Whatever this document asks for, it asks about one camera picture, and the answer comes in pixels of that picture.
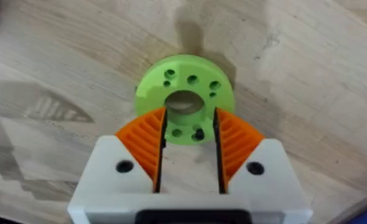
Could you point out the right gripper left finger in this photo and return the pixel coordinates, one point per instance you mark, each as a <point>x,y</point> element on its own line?
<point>133,161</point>

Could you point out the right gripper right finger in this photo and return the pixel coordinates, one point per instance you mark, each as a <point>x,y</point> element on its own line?
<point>249,161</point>

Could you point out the small black screw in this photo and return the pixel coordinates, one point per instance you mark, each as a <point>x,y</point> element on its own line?
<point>199,134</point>

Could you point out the green disc with holes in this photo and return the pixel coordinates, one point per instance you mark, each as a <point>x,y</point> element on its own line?
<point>183,77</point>

